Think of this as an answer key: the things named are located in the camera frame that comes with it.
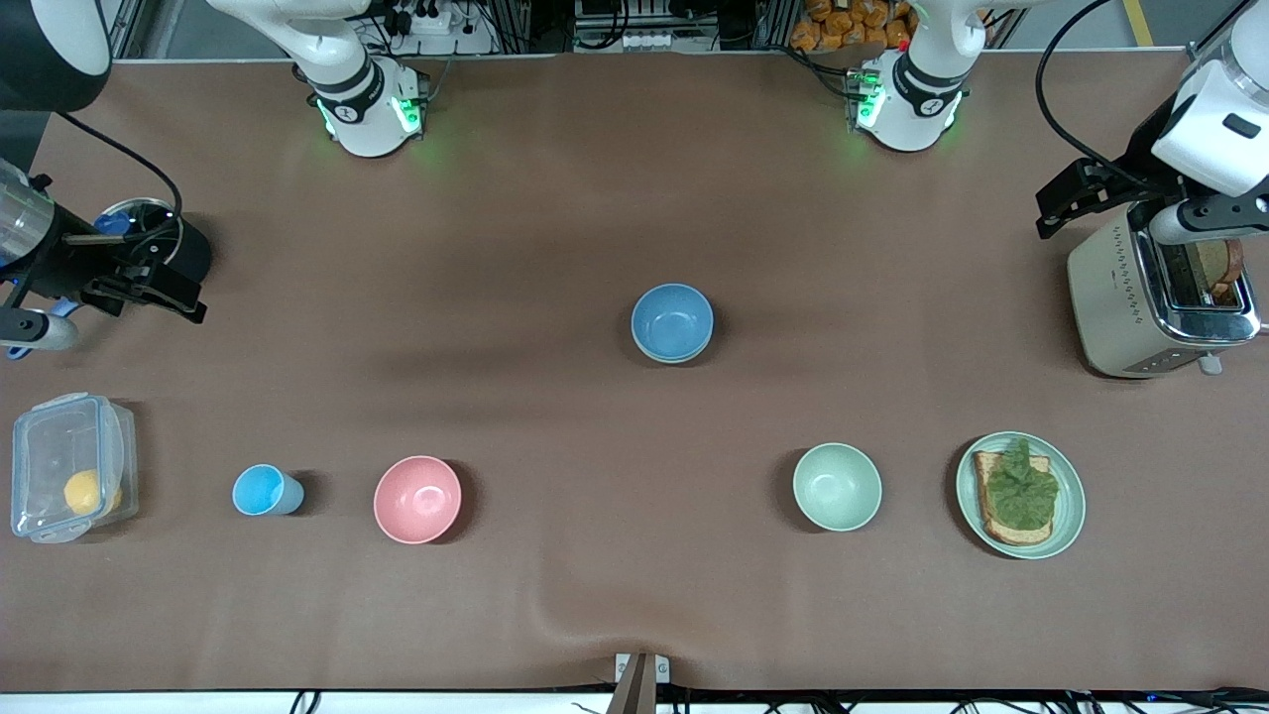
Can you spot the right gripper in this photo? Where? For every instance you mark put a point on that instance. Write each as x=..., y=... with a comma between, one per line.
x=61, y=256

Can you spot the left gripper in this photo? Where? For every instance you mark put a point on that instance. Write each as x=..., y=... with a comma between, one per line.
x=1136, y=173

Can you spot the blue bowl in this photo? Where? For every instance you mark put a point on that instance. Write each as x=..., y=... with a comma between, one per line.
x=672, y=319

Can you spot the light green bowl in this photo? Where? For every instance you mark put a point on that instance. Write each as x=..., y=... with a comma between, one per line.
x=837, y=487
x=672, y=360

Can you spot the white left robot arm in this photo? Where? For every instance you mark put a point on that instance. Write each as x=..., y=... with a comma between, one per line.
x=922, y=89

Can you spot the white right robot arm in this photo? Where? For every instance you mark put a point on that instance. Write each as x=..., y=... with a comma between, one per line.
x=50, y=40

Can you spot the pink bowl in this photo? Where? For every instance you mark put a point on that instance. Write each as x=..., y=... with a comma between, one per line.
x=417, y=500

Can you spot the glass pan lid blue knob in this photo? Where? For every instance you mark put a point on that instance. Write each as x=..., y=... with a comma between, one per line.
x=144, y=213

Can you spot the silver beige toaster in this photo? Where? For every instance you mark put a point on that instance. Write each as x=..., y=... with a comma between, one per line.
x=1110, y=317

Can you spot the brown bread slice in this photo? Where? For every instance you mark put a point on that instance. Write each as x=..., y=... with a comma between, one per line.
x=1219, y=266

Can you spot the clear plastic food container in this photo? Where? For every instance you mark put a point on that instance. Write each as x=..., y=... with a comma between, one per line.
x=50, y=446

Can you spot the yellow lemon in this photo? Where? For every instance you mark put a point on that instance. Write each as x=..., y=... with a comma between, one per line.
x=84, y=492

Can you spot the light blue cup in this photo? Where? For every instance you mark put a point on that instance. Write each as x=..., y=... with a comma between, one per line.
x=260, y=490

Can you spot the light green plate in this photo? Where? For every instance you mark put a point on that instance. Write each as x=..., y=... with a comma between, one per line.
x=1071, y=496

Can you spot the green lettuce leaf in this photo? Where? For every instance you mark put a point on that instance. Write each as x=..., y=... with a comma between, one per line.
x=1021, y=491

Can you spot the bag of orange buns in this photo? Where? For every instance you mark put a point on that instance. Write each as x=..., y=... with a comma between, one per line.
x=843, y=25

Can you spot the toast slice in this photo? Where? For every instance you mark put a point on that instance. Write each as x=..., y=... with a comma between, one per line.
x=1011, y=534

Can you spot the white power strip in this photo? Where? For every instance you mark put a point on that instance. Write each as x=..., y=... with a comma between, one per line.
x=426, y=20

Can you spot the small white socket strip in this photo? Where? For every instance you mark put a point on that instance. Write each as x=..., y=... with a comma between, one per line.
x=646, y=42

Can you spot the metal table edge bracket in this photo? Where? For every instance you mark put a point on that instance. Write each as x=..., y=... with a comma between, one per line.
x=641, y=674

